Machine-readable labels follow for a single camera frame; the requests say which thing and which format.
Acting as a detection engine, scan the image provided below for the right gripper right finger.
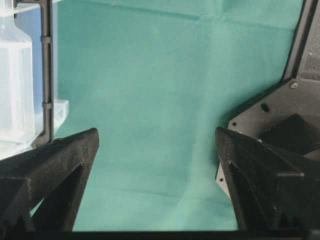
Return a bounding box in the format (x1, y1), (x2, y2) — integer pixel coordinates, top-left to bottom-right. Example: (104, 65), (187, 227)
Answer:
(215, 127), (320, 231)

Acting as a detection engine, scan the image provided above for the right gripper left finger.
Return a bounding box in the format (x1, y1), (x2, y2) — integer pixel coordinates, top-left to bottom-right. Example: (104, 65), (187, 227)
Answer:
(0, 128), (100, 233)

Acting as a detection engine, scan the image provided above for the clear plastic storage case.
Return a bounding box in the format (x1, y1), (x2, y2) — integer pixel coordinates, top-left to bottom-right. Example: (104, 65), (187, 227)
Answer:
(0, 0), (69, 159)

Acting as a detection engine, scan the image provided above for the blue liner in case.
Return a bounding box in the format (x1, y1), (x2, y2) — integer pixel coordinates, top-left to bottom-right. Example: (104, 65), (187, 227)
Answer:
(15, 0), (58, 115)

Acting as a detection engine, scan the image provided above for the green table cloth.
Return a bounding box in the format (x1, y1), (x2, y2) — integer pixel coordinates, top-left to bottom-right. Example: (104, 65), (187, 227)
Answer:
(56, 0), (303, 231)

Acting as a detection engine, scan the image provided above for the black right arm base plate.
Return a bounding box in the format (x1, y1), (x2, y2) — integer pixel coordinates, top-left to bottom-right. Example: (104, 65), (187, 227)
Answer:
(216, 0), (320, 201)

